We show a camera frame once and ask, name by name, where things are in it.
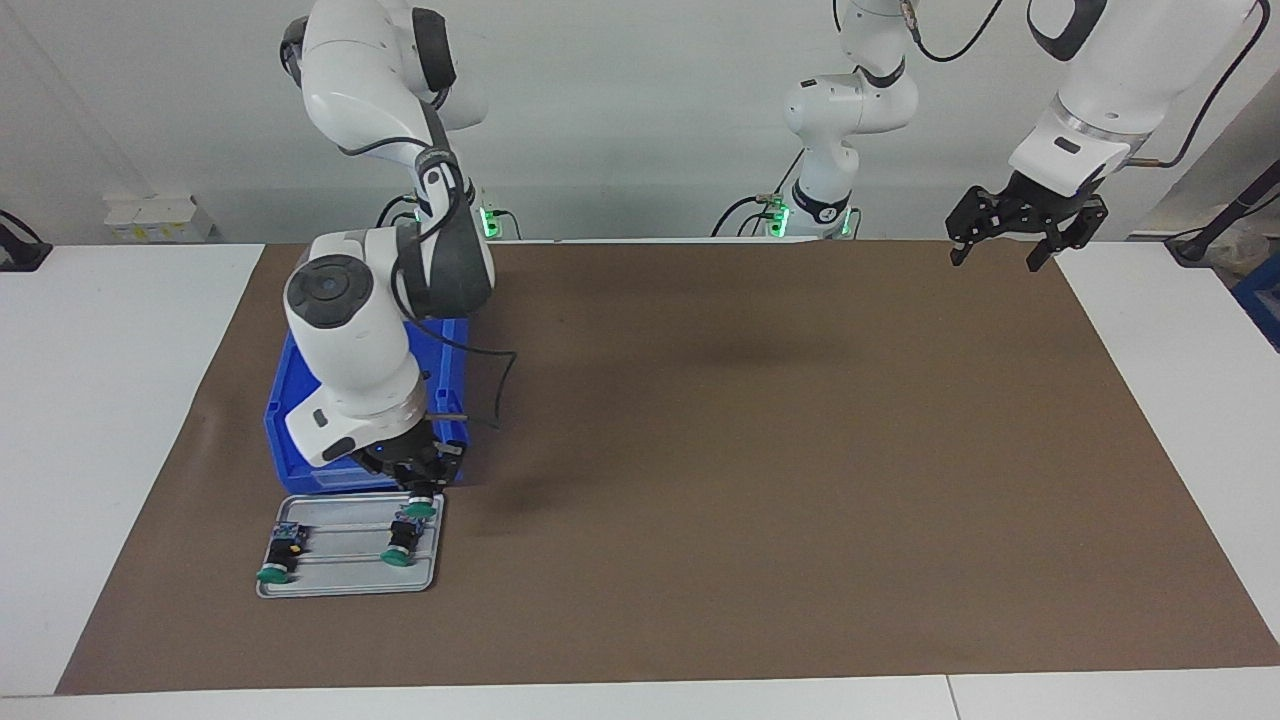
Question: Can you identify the black clamp mount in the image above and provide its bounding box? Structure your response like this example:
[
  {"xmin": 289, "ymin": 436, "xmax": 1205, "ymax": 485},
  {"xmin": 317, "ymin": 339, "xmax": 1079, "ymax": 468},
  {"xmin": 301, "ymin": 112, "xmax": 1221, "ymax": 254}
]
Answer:
[{"xmin": 0, "ymin": 209, "xmax": 53, "ymax": 273}]

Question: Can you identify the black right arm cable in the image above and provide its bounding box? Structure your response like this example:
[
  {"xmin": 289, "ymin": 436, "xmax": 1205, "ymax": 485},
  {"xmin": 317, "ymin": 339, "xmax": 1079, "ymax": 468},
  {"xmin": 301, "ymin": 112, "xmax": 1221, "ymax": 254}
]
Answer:
[{"xmin": 338, "ymin": 135, "xmax": 518, "ymax": 433}]

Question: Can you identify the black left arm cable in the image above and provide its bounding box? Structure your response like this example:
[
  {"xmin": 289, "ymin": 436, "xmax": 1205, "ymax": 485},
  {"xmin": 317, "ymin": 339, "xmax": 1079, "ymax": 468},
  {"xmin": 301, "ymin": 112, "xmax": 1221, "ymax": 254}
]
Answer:
[{"xmin": 900, "ymin": 0, "xmax": 1263, "ymax": 169}]

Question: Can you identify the brown table mat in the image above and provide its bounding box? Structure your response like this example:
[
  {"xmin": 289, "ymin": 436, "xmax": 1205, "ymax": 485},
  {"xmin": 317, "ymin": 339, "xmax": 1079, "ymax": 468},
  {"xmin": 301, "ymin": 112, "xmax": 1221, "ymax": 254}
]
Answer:
[{"xmin": 55, "ymin": 238, "xmax": 1280, "ymax": 696}]

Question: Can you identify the grey metal tray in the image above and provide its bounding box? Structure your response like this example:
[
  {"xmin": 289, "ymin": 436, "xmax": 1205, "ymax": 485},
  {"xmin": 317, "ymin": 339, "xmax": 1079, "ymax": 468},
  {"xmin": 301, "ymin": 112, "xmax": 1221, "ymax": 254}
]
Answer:
[{"xmin": 255, "ymin": 490, "xmax": 447, "ymax": 599}]

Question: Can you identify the green push button yellow mark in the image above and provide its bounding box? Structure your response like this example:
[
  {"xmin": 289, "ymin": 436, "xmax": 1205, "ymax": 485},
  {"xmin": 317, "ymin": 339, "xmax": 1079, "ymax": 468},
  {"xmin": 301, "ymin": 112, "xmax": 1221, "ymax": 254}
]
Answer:
[{"xmin": 256, "ymin": 520, "xmax": 307, "ymax": 585}]

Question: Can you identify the black stand pole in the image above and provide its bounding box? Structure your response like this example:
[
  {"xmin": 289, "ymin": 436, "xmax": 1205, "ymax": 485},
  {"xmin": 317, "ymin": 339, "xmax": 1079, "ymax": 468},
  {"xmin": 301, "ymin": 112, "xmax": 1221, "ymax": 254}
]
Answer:
[{"xmin": 1165, "ymin": 158, "xmax": 1280, "ymax": 268}]

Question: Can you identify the crumpled clear plastic bag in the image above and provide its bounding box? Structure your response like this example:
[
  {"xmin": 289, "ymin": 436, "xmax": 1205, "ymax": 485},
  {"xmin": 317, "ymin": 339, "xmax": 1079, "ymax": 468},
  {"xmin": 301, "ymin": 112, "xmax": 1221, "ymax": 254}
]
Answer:
[{"xmin": 1208, "ymin": 212, "xmax": 1276, "ymax": 279}]

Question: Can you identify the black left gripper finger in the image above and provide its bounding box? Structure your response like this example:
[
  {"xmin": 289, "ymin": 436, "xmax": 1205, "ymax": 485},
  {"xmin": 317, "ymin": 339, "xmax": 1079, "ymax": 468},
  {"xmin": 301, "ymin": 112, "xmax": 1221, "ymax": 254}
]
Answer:
[
  {"xmin": 1025, "ymin": 195, "xmax": 1110, "ymax": 274},
  {"xmin": 946, "ymin": 184, "xmax": 1013, "ymax": 268}
]

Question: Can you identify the blue crate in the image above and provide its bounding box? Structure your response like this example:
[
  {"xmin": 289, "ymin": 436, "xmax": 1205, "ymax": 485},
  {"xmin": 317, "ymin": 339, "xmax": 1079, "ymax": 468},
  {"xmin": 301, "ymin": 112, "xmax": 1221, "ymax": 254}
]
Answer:
[{"xmin": 1232, "ymin": 255, "xmax": 1280, "ymax": 353}]

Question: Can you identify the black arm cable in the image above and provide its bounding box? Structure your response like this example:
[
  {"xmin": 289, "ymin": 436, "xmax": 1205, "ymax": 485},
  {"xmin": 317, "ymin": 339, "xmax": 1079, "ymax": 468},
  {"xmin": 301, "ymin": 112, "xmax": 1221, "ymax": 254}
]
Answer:
[
  {"xmin": 900, "ymin": 0, "xmax": 1263, "ymax": 169},
  {"xmin": 338, "ymin": 135, "xmax": 518, "ymax": 433}
]

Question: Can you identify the black left base cable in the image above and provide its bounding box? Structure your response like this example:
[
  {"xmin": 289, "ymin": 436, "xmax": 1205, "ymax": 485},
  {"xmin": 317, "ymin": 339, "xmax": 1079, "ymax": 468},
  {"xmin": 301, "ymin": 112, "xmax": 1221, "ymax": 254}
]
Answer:
[{"xmin": 711, "ymin": 148, "xmax": 806, "ymax": 239}]

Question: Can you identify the blue plastic storage bin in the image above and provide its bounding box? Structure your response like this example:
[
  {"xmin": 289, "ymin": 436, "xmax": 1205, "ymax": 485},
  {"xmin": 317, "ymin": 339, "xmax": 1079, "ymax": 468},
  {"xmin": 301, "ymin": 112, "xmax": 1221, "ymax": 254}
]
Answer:
[{"xmin": 263, "ymin": 318, "xmax": 471, "ymax": 495}]

